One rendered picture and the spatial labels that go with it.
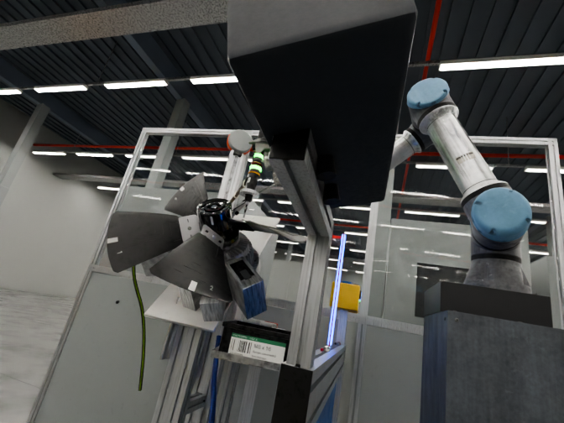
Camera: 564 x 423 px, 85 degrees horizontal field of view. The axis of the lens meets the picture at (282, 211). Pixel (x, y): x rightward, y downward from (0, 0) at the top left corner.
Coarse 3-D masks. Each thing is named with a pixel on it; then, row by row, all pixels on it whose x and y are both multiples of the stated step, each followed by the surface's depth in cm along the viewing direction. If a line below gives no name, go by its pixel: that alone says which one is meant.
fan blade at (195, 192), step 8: (200, 176) 132; (192, 184) 131; (200, 184) 127; (176, 192) 134; (184, 192) 130; (192, 192) 126; (200, 192) 123; (184, 200) 127; (192, 200) 123; (200, 200) 120; (168, 208) 130; (176, 208) 128; (184, 208) 125; (192, 208) 122; (184, 216) 124
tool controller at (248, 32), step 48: (240, 0) 20; (288, 0) 19; (336, 0) 18; (384, 0) 17; (240, 48) 18; (288, 48) 18; (336, 48) 18; (384, 48) 18; (288, 96) 21; (336, 96) 21; (384, 96) 22; (336, 144) 27; (384, 144) 27; (336, 192) 33; (384, 192) 37
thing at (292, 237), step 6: (252, 222) 99; (258, 228) 107; (264, 228) 104; (270, 228) 95; (276, 228) 99; (282, 234) 91; (288, 234) 93; (294, 234) 96; (294, 240) 89; (300, 240) 90; (306, 240) 92
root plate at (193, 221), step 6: (186, 216) 108; (192, 216) 108; (180, 222) 107; (186, 222) 107; (192, 222) 108; (198, 222) 108; (180, 228) 106; (186, 228) 107; (192, 228) 107; (198, 228) 107; (186, 234) 106; (192, 234) 107
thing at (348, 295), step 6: (342, 288) 113; (348, 288) 112; (354, 288) 112; (342, 294) 112; (348, 294) 111; (354, 294) 111; (330, 300) 112; (342, 300) 111; (348, 300) 111; (354, 300) 110; (342, 306) 110; (348, 306) 110; (354, 306) 109; (354, 312) 119
